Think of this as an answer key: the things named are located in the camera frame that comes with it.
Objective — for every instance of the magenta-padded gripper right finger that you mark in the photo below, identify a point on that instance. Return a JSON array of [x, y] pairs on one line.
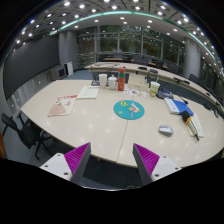
[[156, 165]]

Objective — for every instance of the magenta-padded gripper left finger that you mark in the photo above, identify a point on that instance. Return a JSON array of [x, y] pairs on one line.
[[66, 165]]

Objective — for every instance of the silver grey computer mouse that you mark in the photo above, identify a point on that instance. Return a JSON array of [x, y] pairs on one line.
[[165, 130]]

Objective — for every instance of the round teal cartoon mouse pad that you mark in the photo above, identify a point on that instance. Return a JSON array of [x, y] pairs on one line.
[[128, 110]]

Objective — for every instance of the black office chair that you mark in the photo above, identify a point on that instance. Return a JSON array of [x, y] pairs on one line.
[[25, 135]]

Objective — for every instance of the white paper sheet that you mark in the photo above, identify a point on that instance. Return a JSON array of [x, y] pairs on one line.
[[198, 125]]

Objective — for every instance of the red and white magazine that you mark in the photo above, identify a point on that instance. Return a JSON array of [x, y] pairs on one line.
[[62, 105]]

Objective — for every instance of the blue and white book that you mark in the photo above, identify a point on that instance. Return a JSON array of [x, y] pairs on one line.
[[178, 106]]

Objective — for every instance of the dark desk microphone console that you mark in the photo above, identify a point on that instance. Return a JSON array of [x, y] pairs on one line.
[[165, 93]]

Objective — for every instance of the colourful sticker sheet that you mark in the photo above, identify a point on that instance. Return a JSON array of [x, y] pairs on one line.
[[135, 93]]

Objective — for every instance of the printed paper cup with straw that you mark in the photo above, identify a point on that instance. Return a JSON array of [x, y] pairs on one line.
[[154, 89]]

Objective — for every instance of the white booklet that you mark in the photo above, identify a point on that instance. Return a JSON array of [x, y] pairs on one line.
[[88, 92]]

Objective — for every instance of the white cardboard box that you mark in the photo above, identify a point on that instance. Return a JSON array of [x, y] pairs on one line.
[[138, 81]]

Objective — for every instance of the plain white paper cup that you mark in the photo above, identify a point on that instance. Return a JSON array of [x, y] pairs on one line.
[[103, 81]]

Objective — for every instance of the red bottle with green band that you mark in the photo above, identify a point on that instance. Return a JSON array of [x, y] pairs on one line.
[[121, 80]]

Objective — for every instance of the grey boxy monitor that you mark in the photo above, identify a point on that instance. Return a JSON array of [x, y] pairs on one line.
[[58, 72]]

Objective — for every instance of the white floor unit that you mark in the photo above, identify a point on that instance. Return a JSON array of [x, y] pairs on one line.
[[69, 68]]

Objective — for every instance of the row of dark office chairs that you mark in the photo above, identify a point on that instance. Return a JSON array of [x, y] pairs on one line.
[[143, 61]]

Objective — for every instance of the ceiling lights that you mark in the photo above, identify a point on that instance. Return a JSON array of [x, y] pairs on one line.
[[114, 7]]

